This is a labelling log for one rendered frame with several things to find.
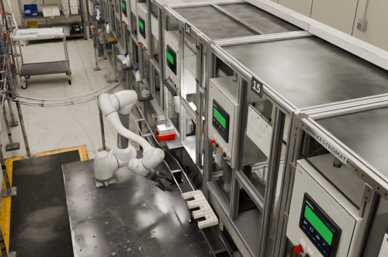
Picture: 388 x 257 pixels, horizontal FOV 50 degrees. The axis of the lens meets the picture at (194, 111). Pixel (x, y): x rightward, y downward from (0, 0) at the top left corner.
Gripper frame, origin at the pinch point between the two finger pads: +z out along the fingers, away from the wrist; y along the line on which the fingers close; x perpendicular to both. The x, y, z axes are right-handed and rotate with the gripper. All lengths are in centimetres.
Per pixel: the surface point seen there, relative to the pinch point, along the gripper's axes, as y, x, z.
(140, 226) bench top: -32.8, 19.5, -9.8
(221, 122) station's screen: -6, -83, -36
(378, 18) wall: 327, -169, 245
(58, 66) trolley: 359, 284, -3
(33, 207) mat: 37, 176, -24
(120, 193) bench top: 4.3, 44.1, -14.4
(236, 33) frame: 67, -104, -39
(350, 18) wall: 373, -134, 255
